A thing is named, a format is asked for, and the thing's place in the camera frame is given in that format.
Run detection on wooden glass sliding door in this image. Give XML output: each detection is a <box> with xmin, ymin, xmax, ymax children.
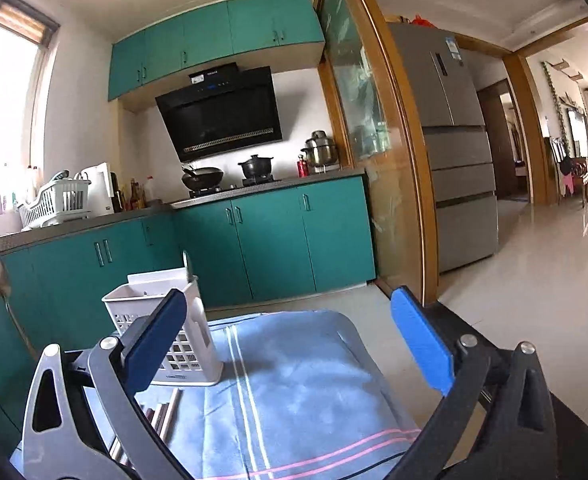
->
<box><xmin>313</xmin><ymin>0</ymin><xmax>439</xmax><ymax>304</ymax></box>

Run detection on silver refrigerator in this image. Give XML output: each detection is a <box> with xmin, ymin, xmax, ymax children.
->
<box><xmin>389</xmin><ymin>23</ymin><xmax>499</xmax><ymax>273</ymax></box>

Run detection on silver grey chopstick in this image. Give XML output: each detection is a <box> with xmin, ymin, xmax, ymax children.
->
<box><xmin>159</xmin><ymin>388</ymin><xmax>182</xmax><ymax>442</ymax></box>

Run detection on white cutting board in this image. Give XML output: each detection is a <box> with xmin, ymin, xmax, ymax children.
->
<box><xmin>75</xmin><ymin>162</ymin><xmax>114</xmax><ymax>217</ymax></box>

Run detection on teal lower cabinets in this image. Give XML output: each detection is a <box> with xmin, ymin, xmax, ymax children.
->
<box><xmin>0</xmin><ymin>171</ymin><xmax>376</xmax><ymax>453</ymax></box>

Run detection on white dish rack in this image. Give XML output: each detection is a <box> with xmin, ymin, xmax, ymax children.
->
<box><xmin>17</xmin><ymin>170</ymin><xmax>91</xmax><ymax>230</ymax></box>

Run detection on teal cabinets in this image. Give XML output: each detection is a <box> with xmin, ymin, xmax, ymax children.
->
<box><xmin>108</xmin><ymin>0</ymin><xmax>324</xmax><ymax>101</ymax></box>
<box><xmin>0</xmin><ymin>171</ymin><xmax>376</xmax><ymax>453</ymax></box>

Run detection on blue striped towel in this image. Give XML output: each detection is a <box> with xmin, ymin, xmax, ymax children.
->
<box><xmin>8</xmin><ymin>309</ymin><xmax>423</xmax><ymax>480</ymax></box>

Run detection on white plastic utensil basket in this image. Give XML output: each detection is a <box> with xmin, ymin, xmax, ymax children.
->
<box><xmin>102</xmin><ymin>268</ymin><xmax>223</xmax><ymax>387</ymax></box>

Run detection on black wok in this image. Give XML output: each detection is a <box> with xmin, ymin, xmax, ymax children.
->
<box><xmin>181</xmin><ymin>166</ymin><xmax>223</xmax><ymax>192</ymax></box>

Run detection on dark red chopstick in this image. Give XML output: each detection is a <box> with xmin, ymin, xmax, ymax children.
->
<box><xmin>110</xmin><ymin>403</ymin><xmax>168</xmax><ymax>465</ymax></box>

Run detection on black range hood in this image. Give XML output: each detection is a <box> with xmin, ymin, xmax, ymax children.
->
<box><xmin>155</xmin><ymin>65</ymin><xmax>283</xmax><ymax>162</ymax></box>

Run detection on black clay pot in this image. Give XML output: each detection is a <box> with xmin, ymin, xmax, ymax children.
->
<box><xmin>239</xmin><ymin>155</ymin><xmax>272</xmax><ymax>179</ymax></box>

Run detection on teal upper cabinets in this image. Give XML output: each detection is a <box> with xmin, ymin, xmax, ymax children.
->
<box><xmin>108</xmin><ymin>0</ymin><xmax>324</xmax><ymax>101</ymax></box>

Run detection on red thermos bottle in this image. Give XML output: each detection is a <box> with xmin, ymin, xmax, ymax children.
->
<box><xmin>297</xmin><ymin>154</ymin><xmax>309</xmax><ymax>178</ymax></box>

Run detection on stainless steel stock pot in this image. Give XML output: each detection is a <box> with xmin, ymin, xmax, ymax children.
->
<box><xmin>301</xmin><ymin>130</ymin><xmax>338</xmax><ymax>168</ymax></box>

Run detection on metal ladle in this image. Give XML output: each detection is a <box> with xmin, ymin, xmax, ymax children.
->
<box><xmin>0</xmin><ymin>261</ymin><xmax>39</xmax><ymax>361</ymax></box>

